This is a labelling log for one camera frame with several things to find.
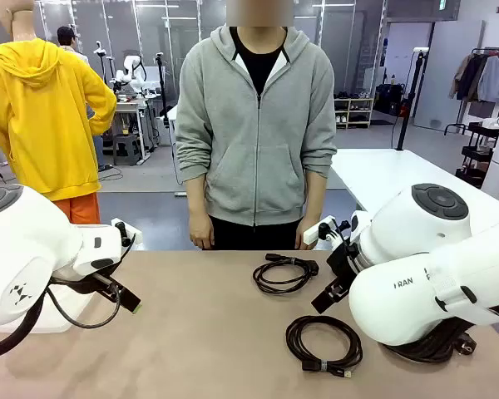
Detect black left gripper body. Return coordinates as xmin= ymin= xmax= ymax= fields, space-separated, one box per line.
xmin=52 ymin=270 xmax=121 ymax=303

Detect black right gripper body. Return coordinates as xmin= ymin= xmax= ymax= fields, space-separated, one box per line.
xmin=326 ymin=243 xmax=361 ymax=292

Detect black USB extension cable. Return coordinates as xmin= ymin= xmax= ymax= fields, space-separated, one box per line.
xmin=285 ymin=314 xmax=363 ymax=380

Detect person's right forearm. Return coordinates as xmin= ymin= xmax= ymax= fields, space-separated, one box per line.
xmin=185 ymin=175 xmax=210 ymax=217

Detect person's left forearm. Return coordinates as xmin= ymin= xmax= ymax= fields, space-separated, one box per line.
xmin=304 ymin=169 xmax=329 ymax=221

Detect person's left hand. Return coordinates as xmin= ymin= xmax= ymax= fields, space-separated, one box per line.
xmin=304 ymin=215 xmax=326 ymax=234

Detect person's right hand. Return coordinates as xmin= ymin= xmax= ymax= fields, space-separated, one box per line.
xmin=188 ymin=213 xmax=215 ymax=251

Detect clear plastic storage bin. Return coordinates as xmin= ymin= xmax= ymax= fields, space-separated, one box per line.
xmin=0 ymin=310 xmax=74 ymax=334

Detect orange trousers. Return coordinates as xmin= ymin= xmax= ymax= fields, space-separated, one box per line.
xmin=52 ymin=191 xmax=101 ymax=225

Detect large white table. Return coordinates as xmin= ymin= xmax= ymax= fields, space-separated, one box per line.
xmin=329 ymin=147 xmax=499 ymax=234

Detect grey step stool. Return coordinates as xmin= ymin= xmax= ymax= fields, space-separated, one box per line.
xmin=112 ymin=133 xmax=142 ymax=167

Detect person in grey hoodie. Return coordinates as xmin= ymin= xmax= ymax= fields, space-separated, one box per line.
xmin=174 ymin=0 xmax=338 ymax=251

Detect wooden shoe rack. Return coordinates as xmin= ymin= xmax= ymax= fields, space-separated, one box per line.
xmin=333 ymin=96 xmax=376 ymax=131

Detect black bags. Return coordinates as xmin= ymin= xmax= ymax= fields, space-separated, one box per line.
xmin=375 ymin=82 xmax=409 ymax=116

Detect black utility cart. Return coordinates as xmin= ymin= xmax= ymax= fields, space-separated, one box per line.
xmin=454 ymin=121 xmax=499 ymax=190

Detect black pole with white top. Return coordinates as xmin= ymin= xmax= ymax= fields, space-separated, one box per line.
xmin=394 ymin=46 xmax=430 ymax=152

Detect white standing desk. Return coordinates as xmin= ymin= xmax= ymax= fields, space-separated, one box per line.
xmin=165 ymin=104 xmax=180 ymax=147

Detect workbench with equipment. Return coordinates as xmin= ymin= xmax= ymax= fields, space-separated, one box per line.
xmin=112 ymin=89 xmax=154 ymax=166

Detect yellow hoodie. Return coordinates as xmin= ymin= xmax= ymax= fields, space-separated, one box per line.
xmin=0 ymin=37 xmax=118 ymax=202

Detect black tripod stand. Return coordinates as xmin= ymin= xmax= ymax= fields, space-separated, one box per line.
xmin=155 ymin=51 xmax=170 ymax=128

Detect clothes rack with garments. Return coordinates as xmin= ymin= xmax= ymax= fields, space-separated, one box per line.
xmin=443 ymin=47 xmax=499 ymax=136

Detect standing person with dark hair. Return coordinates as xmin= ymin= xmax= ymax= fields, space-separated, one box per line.
xmin=56 ymin=25 xmax=108 ymax=172

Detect beige mannequin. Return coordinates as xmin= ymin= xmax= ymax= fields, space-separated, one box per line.
xmin=0 ymin=0 xmax=37 ymax=42

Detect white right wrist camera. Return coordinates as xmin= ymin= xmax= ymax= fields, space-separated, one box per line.
xmin=303 ymin=214 xmax=338 ymax=247

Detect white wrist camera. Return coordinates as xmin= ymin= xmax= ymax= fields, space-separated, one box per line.
xmin=303 ymin=214 xmax=338 ymax=247
xmin=111 ymin=217 xmax=144 ymax=247

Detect left gripper thin black cable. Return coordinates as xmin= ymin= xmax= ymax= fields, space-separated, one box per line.
xmin=44 ymin=234 xmax=136 ymax=330

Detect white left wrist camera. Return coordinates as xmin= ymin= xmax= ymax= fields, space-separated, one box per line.
xmin=111 ymin=217 xmax=144 ymax=247

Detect left arm thick black hose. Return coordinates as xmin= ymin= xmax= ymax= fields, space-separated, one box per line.
xmin=0 ymin=286 xmax=47 ymax=362

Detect tripod with white camera head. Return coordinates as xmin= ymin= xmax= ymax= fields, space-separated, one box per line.
xmin=92 ymin=40 xmax=110 ymax=82

